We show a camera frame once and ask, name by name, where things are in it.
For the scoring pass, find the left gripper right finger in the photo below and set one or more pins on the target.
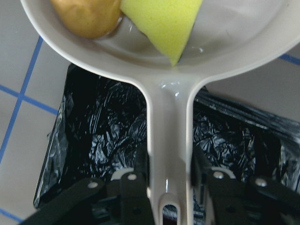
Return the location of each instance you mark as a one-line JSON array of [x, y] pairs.
[[227, 201]]

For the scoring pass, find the pink bin with black bag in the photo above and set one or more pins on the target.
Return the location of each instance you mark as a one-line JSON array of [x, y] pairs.
[[101, 128]]

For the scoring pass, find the yellow sponge piece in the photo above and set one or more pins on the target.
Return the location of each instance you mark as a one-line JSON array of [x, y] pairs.
[[166, 23]]

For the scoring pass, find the yellow-brown potato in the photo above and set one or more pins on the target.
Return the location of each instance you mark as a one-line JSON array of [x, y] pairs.
[[88, 18]]

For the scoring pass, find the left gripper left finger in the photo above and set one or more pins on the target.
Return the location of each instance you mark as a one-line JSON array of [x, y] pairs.
[[90, 201]]

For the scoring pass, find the beige plastic dustpan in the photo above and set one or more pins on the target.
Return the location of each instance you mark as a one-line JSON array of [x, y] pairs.
[[230, 37]]

